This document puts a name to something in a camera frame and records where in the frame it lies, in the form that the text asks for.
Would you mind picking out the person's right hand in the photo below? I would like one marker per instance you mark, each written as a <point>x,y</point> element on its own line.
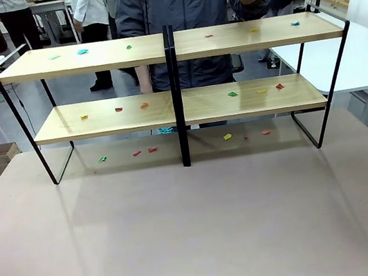
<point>144,79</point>

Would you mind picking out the blue paper scrap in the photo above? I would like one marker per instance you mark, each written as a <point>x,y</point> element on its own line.
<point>295,23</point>

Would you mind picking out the yellow paper scrap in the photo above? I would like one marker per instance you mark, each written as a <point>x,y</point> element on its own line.
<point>84,117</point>
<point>253,30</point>
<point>227,136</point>
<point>261,91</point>

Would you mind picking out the wooden two-tier shelf unit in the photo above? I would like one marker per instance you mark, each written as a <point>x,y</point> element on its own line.
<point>252,35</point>
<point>87,58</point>

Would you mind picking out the white work table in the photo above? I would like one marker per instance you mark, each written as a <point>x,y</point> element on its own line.
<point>361,61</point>

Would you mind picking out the red paper scrap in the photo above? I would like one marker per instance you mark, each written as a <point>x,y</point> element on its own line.
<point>279,86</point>
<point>208,35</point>
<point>152,149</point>
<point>118,109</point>

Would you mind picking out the person in grey jacket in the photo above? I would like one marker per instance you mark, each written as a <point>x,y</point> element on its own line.
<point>180,2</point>

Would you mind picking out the orange-red paper scrap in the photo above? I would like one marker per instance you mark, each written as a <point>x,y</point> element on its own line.
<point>266,132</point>

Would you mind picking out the orange paper scrap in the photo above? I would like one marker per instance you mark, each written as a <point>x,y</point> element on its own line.
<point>144,106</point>

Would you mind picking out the person in white shirt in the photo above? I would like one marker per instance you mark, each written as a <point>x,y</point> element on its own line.
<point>94,12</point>

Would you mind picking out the cyan paper scrap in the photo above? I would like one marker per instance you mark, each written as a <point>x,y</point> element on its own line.
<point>82,51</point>

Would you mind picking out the pink-red paper scrap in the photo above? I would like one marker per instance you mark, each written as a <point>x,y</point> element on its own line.
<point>136,153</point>

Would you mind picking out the background desk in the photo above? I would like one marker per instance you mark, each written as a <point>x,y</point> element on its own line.
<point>52,12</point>

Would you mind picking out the person in black trousers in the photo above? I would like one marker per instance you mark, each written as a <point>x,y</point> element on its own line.
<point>16,21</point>

